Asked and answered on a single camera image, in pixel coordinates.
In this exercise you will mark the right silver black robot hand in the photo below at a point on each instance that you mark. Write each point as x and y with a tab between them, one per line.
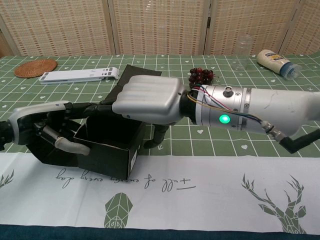
150	100

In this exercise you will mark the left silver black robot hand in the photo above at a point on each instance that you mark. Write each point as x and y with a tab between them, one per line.
32	112

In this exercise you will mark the black cardboard box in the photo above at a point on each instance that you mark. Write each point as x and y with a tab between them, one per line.
107	160

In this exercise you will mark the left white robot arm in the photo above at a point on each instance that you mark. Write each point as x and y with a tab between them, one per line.
3	137

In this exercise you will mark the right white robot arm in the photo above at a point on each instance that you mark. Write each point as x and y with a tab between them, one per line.
275	107

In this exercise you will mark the white rectangular device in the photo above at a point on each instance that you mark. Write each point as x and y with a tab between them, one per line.
75	75

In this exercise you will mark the bamboo folding screen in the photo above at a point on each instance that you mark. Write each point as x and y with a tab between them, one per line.
150	25

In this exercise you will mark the round woven rattan coaster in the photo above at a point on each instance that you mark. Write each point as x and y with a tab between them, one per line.
35	68

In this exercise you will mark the dark red grape bunch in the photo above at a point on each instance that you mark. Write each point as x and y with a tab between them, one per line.
200	75

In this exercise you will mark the clear glass cup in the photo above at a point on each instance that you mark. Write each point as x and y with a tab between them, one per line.
241	62

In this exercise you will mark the green checked tablecloth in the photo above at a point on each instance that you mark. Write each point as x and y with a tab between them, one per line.
225	175

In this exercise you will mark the mayonnaise squeeze bottle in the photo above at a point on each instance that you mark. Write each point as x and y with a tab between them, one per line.
272	61

